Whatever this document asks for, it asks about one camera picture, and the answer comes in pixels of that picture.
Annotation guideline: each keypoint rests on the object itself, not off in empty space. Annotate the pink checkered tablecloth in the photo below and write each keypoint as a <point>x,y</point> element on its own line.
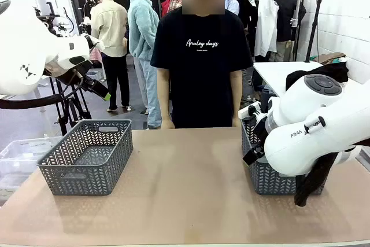
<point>95,56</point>

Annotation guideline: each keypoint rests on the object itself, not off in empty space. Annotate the person in black printed T-shirt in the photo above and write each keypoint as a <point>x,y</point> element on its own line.
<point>202,85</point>

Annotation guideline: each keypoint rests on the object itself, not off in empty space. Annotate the mannequin in red top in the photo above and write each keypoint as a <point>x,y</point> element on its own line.
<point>164,7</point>

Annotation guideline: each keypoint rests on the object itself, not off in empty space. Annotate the teal cloth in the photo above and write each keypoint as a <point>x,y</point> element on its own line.
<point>335,61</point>

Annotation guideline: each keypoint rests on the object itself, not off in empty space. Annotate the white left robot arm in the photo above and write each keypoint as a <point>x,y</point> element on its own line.
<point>23,41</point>

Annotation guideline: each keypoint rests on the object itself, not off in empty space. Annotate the white table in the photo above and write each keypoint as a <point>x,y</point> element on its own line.
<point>274,70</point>

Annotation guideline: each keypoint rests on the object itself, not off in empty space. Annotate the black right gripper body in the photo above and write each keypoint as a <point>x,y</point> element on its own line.
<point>255,125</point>

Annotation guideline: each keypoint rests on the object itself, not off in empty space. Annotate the person's right hand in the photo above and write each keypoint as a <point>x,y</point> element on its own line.
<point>167,124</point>

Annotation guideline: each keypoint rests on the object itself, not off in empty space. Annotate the person's left hand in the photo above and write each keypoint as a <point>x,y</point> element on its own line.
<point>236,122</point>

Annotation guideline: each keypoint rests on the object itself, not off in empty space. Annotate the mannequin in blue fleece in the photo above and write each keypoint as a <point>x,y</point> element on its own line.
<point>141,27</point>

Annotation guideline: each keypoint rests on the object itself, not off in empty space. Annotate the grey plastic lattice basket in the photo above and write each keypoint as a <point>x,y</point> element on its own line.
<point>86,184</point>
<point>269,180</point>

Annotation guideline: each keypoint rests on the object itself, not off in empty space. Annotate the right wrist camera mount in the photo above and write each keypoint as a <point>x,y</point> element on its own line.
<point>248,110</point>

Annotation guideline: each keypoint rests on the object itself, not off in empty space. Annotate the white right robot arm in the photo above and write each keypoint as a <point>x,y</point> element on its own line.
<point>318,131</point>

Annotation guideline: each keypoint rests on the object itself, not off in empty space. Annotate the brown garment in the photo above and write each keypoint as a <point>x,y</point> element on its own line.
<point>332,56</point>

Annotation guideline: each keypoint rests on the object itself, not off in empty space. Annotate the clear plastic storage bin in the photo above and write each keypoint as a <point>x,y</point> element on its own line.
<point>17,154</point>

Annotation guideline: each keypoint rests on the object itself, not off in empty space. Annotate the black light stand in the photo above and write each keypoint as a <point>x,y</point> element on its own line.
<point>313,30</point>

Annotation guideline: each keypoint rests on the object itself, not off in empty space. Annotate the black tripod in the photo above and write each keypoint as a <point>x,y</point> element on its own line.
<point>69,114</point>

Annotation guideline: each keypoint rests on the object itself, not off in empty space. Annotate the person's left forearm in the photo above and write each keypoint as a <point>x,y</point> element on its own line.
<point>235,96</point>

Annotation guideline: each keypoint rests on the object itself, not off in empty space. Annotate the person's right forearm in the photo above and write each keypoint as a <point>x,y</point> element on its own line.
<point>163,96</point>

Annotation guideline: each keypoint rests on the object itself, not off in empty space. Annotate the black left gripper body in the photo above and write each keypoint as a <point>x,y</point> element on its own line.
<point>94,85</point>

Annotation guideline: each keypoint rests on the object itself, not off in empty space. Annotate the mannequin in cream shirt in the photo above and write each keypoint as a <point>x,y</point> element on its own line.
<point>110,27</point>

